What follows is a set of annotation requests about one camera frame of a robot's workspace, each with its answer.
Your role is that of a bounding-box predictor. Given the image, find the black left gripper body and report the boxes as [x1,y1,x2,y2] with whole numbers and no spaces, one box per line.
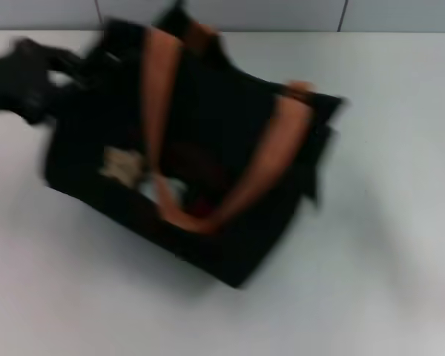
[0,38,57,126]

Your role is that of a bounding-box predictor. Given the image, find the black food bag orange straps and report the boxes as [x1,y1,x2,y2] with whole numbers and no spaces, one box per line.
[44,0,352,291]

